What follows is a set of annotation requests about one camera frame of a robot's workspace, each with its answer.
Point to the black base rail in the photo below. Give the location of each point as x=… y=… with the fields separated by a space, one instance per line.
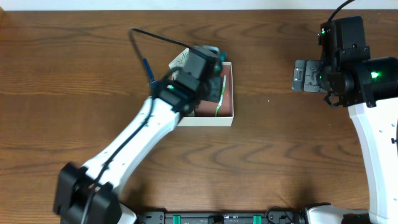
x=274 y=215

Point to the Colgate toothpaste tube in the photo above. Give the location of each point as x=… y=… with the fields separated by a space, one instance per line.
x=222 y=56

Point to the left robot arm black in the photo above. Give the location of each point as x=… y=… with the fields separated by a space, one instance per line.
x=90 y=193

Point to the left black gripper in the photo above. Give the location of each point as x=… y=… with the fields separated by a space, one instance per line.
x=213 y=90

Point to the white box pink interior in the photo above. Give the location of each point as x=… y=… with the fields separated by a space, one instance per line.
x=205 y=113

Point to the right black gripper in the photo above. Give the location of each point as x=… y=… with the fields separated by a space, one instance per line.
x=310 y=76

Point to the white Pantene tube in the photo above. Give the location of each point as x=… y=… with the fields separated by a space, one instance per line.
x=180 y=59

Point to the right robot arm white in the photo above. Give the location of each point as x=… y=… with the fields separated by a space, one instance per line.
x=367 y=87

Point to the blue disposable razor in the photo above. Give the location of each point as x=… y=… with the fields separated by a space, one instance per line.
x=149 y=71

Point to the green white toothbrush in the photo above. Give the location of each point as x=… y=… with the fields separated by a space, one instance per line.
x=221 y=96

